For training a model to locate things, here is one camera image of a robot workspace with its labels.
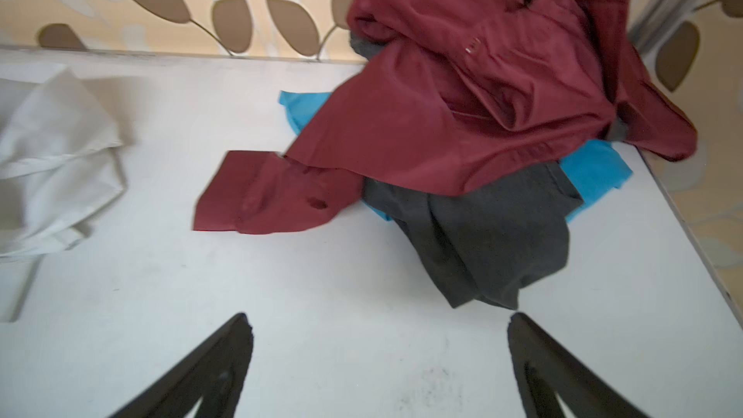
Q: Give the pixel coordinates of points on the white shirt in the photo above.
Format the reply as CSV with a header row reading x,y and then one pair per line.
x,y
58,169

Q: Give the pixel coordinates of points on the dark grey cloth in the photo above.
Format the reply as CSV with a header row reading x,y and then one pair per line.
x,y
488,244

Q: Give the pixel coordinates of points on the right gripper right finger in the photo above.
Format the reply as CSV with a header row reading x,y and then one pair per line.
x,y
548,376

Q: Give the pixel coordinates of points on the teal blue cloth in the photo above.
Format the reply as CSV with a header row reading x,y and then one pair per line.
x,y
595,169

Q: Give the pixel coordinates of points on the maroon shirt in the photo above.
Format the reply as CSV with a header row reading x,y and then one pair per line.
x,y
462,93

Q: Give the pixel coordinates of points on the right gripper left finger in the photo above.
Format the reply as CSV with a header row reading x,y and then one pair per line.
x,y
208,381

